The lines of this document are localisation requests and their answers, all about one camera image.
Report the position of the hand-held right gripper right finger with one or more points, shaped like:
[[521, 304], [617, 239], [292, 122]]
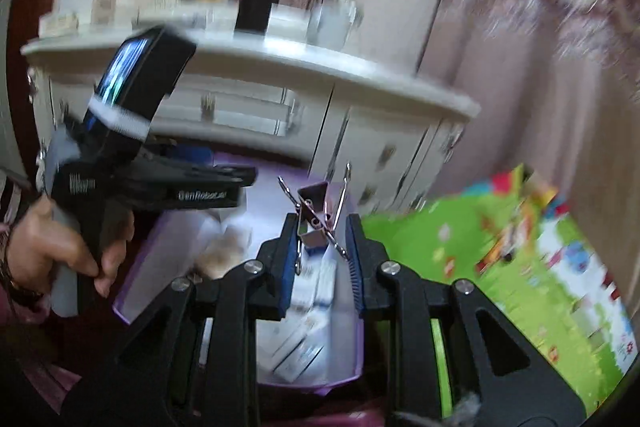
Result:
[[355, 272]]

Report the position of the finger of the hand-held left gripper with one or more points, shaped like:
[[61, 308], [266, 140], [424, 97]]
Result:
[[225, 176], [190, 154]]

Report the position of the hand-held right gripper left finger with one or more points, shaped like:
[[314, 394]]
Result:
[[289, 272]]

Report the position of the white barcode medicine box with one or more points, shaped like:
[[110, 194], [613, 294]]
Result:
[[300, 347]]

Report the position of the black binder clip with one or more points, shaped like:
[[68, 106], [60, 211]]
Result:
[[312, 199]]

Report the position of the purple plastic bin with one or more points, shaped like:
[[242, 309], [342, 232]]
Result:
[[165, 247]]

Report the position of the person's left forearm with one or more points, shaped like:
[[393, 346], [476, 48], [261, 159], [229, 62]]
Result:
[[30, 357]]

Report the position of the person's left hand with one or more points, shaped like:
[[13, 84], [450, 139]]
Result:
[[45, 242]]

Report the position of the small tan box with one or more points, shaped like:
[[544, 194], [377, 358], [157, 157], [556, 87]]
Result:
[[107, 9]]

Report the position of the flat white carton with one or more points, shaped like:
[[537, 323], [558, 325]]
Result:
[[57, 24]]

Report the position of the white cabinet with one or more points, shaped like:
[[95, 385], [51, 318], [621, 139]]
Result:
[[375, 142]]

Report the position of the green cartoon printed blanket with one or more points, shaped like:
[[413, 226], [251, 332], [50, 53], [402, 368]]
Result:
[[500, 307]]

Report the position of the clear glass jar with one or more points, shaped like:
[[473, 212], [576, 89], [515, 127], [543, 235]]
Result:
[[330, 27]]

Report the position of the pink floral curtain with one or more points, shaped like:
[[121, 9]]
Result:
[[525, 7]]

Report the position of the brown wooden frame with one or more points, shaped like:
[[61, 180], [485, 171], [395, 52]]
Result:
[[30, 7]]

